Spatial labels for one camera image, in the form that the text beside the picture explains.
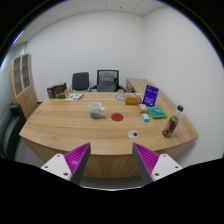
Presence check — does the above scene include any black leather armchair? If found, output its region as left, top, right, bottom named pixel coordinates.
left=0, top=103, right=27, bottom=161

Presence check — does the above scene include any flat round red coaster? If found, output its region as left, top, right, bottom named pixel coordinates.
left=110, top=112, right=125, bottom=122

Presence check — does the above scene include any round white paper disc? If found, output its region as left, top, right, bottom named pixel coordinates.
left=114, top=92, right=128, bottom=102

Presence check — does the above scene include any black office chair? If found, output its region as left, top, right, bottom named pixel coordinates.
left=69, top=71, right=91, bottom=94

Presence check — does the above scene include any wooden side desk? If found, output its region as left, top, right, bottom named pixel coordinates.
left=125, top=78, right=158, bottom=98

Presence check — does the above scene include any small light blue box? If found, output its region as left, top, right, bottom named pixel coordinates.
left=141, top=112, right=151, bottom=123

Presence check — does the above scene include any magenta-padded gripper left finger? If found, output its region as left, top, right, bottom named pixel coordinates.
left=40, top=142, right=92, bottom=185

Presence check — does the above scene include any white and grey mug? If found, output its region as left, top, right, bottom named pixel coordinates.
left=88, top=101, right=107, bottom=120

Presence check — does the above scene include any white colourful booklet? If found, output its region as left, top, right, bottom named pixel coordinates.
left=64, top=93, right=84, bottom=101

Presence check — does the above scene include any purple upright package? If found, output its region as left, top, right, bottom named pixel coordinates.
left=141, top=84, right=160, bottom=108

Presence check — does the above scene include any wooden shelf cabinet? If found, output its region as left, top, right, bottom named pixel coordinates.
left=8, top=53, right=39, bottom=119

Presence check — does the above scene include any orange-brown cardboard box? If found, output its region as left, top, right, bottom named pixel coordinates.
left=124, top=93, right=143, bottom=106

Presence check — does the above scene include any small tan packet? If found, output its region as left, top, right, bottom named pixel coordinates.
left=138, top=103, right=149, bottom=113

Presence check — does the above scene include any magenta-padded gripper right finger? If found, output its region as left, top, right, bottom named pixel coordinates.
left=131, top=142, right=184, bottom=185

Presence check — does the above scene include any grey mesh-back office chair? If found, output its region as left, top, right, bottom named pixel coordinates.
left=89, top=69, right=127, bottom=93

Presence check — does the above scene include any clear black-capped drink bottle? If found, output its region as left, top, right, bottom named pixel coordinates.
left=162, top=105, right=185, bottom=139

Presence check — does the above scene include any flat green box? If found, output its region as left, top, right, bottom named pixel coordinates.
left=147, top=106, right=168, bottom=120

